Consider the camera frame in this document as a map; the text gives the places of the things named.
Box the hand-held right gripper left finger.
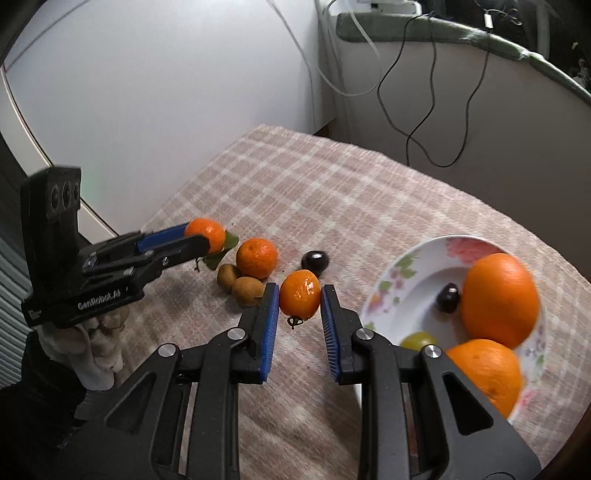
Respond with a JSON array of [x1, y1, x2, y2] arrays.
[[60, 282, 281, 480]]

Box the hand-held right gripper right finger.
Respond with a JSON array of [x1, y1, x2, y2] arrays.
[[320, 284, 541, 480]]

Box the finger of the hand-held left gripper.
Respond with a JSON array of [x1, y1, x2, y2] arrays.
[[85, 233, 212, 283], [81, 223, 190, 267]]

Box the tangerine with green leaf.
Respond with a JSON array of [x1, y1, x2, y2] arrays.
[[184, 218, 241, 272]]

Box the small glossy tangerine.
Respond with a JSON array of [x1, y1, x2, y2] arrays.
[[279, 270, 321, 329]]

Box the green plum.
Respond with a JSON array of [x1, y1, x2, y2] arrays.
[[399, 331, 439, 352]]

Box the white floral plate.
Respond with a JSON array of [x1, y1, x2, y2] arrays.
[[353, 235, 548, 423]]

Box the dark plum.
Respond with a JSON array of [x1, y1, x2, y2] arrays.
[[301, 250, 330, 279], [436, 282, 461, 313]]

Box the large round orange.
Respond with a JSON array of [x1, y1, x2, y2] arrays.
[[445, 339, 525, 421]]

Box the large oval orange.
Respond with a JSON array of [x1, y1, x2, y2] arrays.
[[461, 253, 541, 350]]

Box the person's left forearm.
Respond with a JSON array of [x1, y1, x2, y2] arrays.
[[0, 332, 116, 480]]

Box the person's left hand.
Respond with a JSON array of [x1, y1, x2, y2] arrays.
[[37, 307, 129, 391]]

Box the small brown kiwi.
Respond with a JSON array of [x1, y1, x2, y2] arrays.
[[231, 276, 265, 308], [217, 263, 242, 292]]

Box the grey ribbed panel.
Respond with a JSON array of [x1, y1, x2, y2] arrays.
[[0, 226, 33, 388]]

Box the checked table cloth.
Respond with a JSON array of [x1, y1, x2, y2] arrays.
[[113, 124, 587, 480]]

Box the white cabinet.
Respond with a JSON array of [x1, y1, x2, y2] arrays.
[[0, 0, 335, 241]]

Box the grey-green sill cover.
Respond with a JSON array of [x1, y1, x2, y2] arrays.
[[336, 10, 591, 102]]

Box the thin white cable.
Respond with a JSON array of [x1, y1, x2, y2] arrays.
[[270, 0, 325, 134]]

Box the looping white cable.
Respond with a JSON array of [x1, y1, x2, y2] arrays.
[[322, 0, 384, 97]]

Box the looped black cable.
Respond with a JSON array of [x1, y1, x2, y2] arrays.
[[377, 14, 438, 166]]

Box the black cable with controller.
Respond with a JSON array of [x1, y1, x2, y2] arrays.
[[409, 11, 491, 168]]

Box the short white cable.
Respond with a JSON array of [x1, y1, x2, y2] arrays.
[[350, 10, 382, 60]]

